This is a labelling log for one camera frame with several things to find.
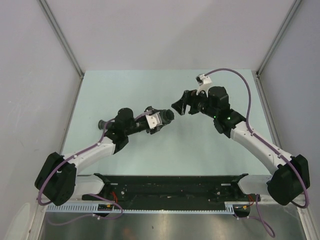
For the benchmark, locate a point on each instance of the aluminium frame post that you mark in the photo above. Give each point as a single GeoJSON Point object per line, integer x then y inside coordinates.
{"type": "Point", "coordinates": [50, 16]}
{"type": "Point", "coordinates": [294, 8]}

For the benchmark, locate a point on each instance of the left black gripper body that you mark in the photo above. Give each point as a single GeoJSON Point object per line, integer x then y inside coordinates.
{"type": "Point", "coordinates": [139, 126]}

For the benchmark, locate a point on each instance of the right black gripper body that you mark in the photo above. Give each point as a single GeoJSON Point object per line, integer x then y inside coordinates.
{"type": "Point", "coordinates": [198, 102]}

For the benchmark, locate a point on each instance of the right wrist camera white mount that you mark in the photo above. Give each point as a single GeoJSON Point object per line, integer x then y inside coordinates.
{"type": "Point", "coordinates": [204, 82]}

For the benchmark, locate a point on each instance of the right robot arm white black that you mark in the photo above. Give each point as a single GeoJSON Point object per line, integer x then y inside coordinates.
{"type": "Point", "coordinates": [288, 175]}

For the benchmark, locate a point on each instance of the right aluminium frame post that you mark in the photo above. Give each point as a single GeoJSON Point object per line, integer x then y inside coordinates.
{"type": "Point", "coordinates": [294, 8]}

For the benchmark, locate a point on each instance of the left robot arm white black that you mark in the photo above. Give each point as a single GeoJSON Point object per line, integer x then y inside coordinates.
{"type": "Point", "coordinates": [59, 179]}

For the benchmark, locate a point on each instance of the left aluminium frame post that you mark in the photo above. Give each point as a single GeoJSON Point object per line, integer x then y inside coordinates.
{"type": "Point", "coordinates": [50, 16]}

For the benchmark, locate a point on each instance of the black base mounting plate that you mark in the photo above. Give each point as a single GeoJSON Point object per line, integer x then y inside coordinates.
{"type": "Point", "coordinates": [174, 193]}

